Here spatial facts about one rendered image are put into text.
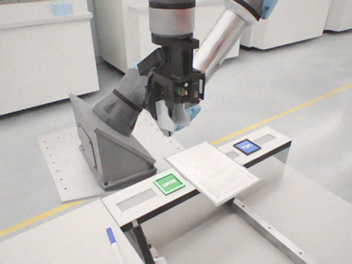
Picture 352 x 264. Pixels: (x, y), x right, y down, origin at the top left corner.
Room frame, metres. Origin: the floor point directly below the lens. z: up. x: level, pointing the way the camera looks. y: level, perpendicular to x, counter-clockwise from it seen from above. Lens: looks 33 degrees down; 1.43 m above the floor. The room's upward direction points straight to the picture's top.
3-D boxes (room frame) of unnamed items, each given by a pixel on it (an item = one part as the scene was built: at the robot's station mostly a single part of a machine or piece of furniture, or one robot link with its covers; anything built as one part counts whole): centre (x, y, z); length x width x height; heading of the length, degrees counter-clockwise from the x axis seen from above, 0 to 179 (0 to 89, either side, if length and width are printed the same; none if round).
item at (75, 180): (0.86, 0.22, 0.75); 0.45 x 0.44 x 0.13; 32
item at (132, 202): (0.59, -0.09, 0.89); 0.55 x 0.09 x 0.14; 125
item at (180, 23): (0.51, 0.00, 1.33); 0.08 x 0.08 x 0.05
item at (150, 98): (0.51, 0.03, 1.19); 0.05 x 0.02 x 0.09; 125
